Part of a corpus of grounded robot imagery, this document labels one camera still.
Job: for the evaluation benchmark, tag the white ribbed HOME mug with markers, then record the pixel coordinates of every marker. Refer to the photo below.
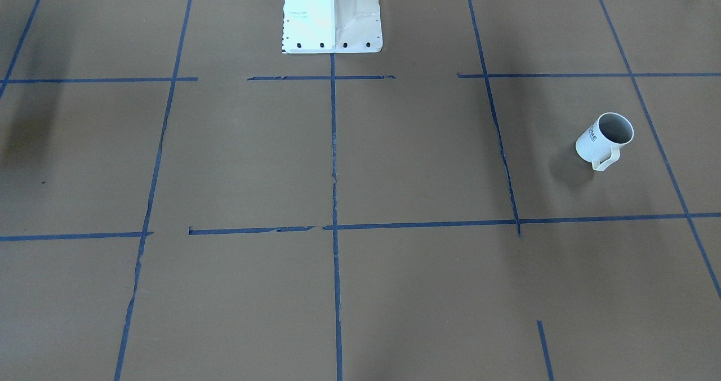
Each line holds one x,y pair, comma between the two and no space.
600,145

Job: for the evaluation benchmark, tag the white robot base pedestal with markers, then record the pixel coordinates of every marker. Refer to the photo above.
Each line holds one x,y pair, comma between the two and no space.
332,26

